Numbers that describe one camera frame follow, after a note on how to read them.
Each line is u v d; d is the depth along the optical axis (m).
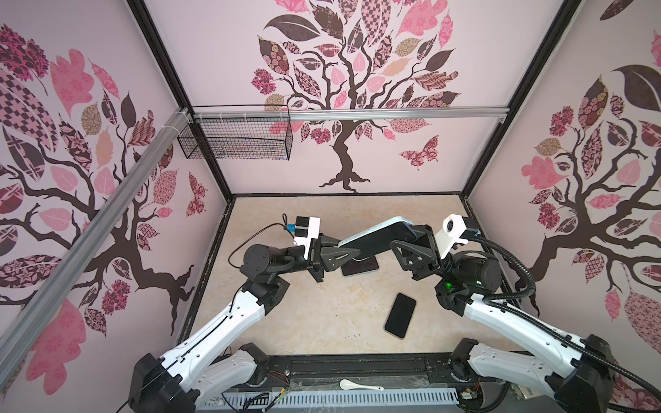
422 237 0.48
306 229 0.45
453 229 0.42
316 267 0.48
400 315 0.87
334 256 0.50
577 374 0.39
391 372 0.74
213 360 0.45
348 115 0.92
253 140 1.06
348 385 0.71
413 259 0.46
